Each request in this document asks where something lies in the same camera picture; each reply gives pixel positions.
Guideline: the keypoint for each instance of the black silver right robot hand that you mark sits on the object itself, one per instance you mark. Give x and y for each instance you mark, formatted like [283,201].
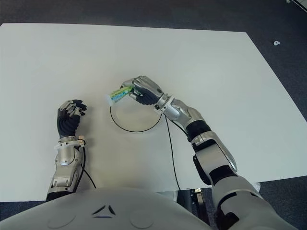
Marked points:
[146,92]

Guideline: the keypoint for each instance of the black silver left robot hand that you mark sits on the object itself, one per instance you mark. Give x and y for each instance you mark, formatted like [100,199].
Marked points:
[67,123]

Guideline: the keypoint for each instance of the green white toothpaste tube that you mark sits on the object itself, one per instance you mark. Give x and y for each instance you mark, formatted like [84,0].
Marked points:
[117,94]

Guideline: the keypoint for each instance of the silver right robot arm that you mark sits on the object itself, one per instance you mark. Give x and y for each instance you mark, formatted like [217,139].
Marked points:
[211,148]

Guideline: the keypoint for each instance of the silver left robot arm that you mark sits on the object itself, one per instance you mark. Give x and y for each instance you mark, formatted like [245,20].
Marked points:
[63,160]

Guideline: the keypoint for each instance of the white plate with black rim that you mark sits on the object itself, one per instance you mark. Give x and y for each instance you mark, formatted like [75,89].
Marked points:
[134,119]

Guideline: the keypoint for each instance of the grey robot torso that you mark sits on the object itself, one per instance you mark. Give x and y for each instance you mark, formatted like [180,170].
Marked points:
[96,210]

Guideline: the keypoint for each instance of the small white floor object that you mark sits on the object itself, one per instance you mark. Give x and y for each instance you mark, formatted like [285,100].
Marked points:
[277,43]

